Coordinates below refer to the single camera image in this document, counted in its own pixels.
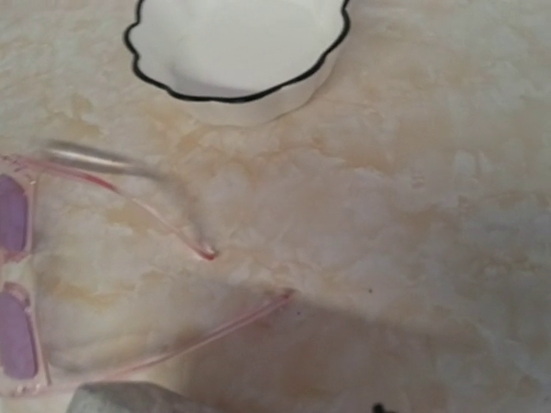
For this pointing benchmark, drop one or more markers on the grey glasses case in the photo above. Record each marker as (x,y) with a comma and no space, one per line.
(127,396)

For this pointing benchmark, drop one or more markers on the white scalloped bowl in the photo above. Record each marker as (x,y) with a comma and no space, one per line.
(237,63)

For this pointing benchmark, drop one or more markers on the clear frame glasses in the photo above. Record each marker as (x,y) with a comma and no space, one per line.
(24,363)

